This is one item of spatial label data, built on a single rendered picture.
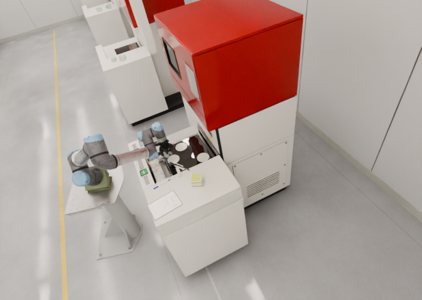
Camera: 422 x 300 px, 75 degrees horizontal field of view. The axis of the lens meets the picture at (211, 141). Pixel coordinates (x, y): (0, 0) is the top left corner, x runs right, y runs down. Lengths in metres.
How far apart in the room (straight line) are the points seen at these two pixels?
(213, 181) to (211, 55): 0.86
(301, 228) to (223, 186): 1.16
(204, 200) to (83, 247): 1.73
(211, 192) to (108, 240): 1.55
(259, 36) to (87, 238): 2.59
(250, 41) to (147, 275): 2.18
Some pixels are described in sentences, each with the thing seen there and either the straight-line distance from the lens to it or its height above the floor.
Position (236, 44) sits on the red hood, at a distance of 1.69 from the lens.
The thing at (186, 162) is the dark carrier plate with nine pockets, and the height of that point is 0.90.
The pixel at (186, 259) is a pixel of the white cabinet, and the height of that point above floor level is 0.38.
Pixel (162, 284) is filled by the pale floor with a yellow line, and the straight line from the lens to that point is 2.76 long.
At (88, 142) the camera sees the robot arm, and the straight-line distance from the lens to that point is 1.83.
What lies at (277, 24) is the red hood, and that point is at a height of 1.81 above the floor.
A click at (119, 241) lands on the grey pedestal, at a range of 3.09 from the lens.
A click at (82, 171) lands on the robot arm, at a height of 1.13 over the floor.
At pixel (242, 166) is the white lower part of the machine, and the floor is 0.72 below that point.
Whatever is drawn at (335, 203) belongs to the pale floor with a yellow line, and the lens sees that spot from 3.05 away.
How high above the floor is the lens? 2.50
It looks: 44 degrees down
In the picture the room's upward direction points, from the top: 12 degrees counter-clockwise
